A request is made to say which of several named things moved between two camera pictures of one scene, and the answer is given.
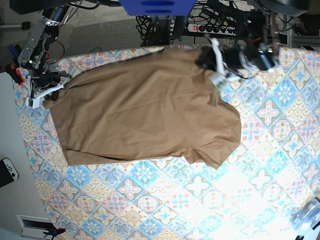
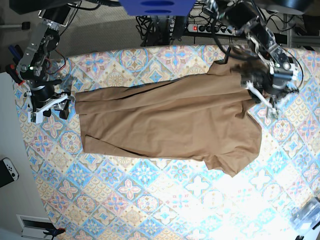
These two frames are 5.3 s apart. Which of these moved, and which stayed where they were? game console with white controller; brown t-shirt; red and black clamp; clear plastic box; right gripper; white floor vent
Moved: right gripper; brown t-shirt
Stayed: white floor vent; clear plastic box; red and black clamp; game console with white controller
